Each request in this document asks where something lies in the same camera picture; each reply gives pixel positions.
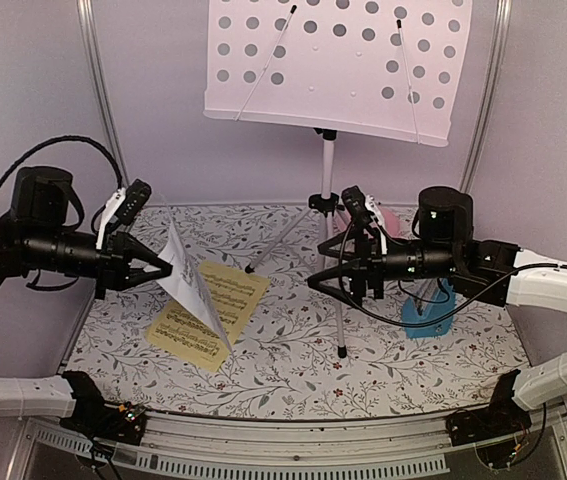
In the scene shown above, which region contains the yellow sheet music page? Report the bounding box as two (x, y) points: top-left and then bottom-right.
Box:
(146, 261), (270, 372)

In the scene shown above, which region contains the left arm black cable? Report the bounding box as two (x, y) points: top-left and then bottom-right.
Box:
(0, 134), (127, 226)

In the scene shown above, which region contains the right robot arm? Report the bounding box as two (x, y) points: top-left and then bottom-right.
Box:
(307, 186), (567, 313)

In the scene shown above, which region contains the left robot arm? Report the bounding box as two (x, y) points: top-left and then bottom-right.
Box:
(0, 166), (173, 436)

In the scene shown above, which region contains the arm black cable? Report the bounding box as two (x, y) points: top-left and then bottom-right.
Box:
(337, 229), (559, 329)
(0, 134), (127, 226)

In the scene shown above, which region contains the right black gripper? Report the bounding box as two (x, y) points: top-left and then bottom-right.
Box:
(307, 224), (459, 310)

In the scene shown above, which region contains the white perforated music stand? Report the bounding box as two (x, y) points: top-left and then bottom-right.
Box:
(201, 0), (475, 359)

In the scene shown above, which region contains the pink plate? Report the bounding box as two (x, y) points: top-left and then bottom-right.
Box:
(334, 205), (414, 238)

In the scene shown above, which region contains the front aluminium rail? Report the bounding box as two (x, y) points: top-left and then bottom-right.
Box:
(5, 403), (567, 479)

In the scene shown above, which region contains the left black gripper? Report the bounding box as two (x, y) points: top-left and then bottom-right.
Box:
(21, 222), (173, 299)

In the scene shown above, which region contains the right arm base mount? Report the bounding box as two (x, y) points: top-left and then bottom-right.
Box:
(445, 370), (532, 469)

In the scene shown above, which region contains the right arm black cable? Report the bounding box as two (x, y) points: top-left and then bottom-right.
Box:
(337, 229), (559, 329)

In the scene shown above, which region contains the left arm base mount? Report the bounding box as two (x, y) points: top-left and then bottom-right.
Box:
(59, 371), (147, 446)

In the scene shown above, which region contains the blue metronome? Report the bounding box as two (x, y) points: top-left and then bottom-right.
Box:
(401, 279), (456, 339)

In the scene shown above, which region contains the floral tablecloth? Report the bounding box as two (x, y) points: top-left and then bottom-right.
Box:
(67, 214), (527, 420)

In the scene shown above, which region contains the white sheet music page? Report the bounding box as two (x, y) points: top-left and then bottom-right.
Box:
(158, 212), (232, 351)

